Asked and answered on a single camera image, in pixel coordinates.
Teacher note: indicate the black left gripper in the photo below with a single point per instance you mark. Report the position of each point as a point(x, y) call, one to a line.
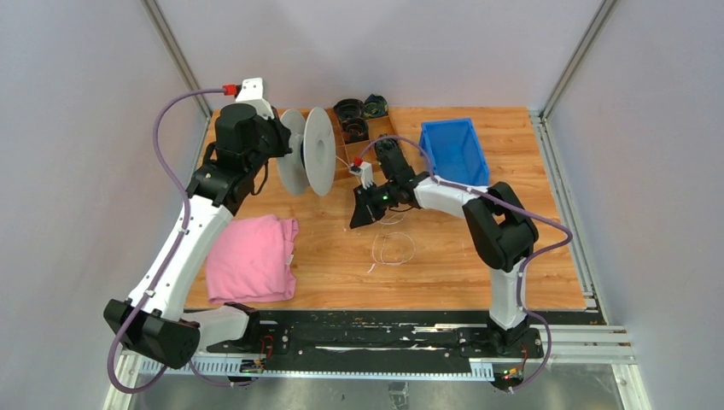
point(282, 134)

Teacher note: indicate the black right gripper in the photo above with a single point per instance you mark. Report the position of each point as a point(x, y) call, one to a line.
point(366, 212)

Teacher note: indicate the grey perforated cable spool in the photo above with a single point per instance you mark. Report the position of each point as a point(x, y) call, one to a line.
point(312, 160)

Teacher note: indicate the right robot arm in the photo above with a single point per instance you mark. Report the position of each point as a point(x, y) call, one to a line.
point(503, 238)

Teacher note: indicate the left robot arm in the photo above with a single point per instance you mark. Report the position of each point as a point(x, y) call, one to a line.
point(151, 321)

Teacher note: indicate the wooden divided tray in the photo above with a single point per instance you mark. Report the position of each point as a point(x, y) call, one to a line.
point(346, 152)

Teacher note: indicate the orange black rolled tie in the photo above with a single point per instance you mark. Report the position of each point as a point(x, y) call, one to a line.
point(354, 130)

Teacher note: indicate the blue plastic bin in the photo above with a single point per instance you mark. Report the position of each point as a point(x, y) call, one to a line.
point(455, 151)

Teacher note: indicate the pink folded cloth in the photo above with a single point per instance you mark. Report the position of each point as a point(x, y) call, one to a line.
point(251, 261)

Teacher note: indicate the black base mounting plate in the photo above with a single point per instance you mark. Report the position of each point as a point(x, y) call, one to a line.
point(383, 342)

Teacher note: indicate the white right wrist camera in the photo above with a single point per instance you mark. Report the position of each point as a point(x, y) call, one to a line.
point(363, 171)

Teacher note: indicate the aluminium frame rail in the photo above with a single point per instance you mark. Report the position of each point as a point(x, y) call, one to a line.
point(571, 344)

